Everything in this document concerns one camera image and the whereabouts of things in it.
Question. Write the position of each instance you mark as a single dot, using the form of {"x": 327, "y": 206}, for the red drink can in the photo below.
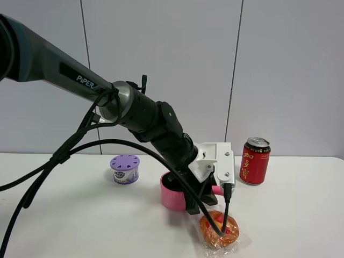
{"x": 255, "y": 158}

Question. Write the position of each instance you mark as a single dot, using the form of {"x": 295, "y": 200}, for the wrapped fruit pastry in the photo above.
{"x": 226, "y": 239}

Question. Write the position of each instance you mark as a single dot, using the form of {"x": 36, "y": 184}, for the pink toy pot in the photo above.
{"x": 173, "y": 195}

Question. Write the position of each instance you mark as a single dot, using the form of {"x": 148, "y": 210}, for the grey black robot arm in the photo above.
{"x": 26, "y": 56}

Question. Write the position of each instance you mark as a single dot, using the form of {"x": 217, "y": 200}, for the purple air freshener jar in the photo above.
{"x": 125, "y": 168}

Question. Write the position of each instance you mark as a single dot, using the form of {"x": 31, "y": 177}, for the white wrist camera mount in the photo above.
{"x": 216, "y": 158}

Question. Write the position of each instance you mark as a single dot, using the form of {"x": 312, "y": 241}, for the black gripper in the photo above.
{"x": 206, "y": 192}

